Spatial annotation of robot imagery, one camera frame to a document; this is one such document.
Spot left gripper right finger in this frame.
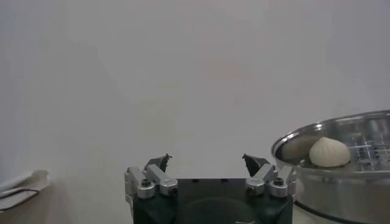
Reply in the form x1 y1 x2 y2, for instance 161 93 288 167
242 153 298 198

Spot white steamed baozi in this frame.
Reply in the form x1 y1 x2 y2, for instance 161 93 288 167
308 136 351 168

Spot cream electric cooking pot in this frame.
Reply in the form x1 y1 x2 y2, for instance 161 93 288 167
292 179 348 224

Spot perforated steel steamer basket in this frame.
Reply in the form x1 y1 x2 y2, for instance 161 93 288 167
271 110 390 224

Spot white folded cloth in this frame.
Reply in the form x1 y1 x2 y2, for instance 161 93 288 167
0 169 49 212

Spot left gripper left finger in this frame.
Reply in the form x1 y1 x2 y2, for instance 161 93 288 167
124 153 179 200

